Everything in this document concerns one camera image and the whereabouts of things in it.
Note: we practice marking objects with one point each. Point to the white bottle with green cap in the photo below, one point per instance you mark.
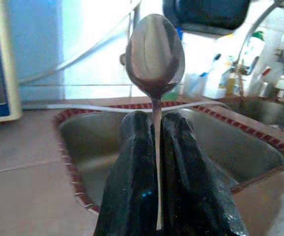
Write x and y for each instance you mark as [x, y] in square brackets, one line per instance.
[257, 37]

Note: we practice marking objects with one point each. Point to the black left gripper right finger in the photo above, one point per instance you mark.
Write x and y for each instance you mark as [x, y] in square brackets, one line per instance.
[191, 191]

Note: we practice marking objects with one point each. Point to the chrome gooseneck faucet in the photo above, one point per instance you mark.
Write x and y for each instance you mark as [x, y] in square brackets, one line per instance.
[255, 27]

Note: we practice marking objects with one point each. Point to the clear plastic cup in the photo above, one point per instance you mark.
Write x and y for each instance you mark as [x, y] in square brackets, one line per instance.
[193, 83]

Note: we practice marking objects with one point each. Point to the black hanging tray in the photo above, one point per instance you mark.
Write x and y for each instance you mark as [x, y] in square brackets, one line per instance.
[206, 14]

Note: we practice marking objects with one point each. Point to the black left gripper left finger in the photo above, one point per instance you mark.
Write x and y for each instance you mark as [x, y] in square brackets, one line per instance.
[129, 186]

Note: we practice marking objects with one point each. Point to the steel spoon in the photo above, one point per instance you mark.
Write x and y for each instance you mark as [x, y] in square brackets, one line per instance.
[154, 54]

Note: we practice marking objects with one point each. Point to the blue and white toothbrush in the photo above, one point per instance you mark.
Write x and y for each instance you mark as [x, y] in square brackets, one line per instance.
[209, 65]

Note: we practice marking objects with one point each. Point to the wall tap with cream diverter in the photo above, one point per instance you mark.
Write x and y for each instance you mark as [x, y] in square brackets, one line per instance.
[122, 59]

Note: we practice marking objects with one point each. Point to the white detergent bottle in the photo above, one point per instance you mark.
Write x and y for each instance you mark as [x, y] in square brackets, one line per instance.
[215, 91]

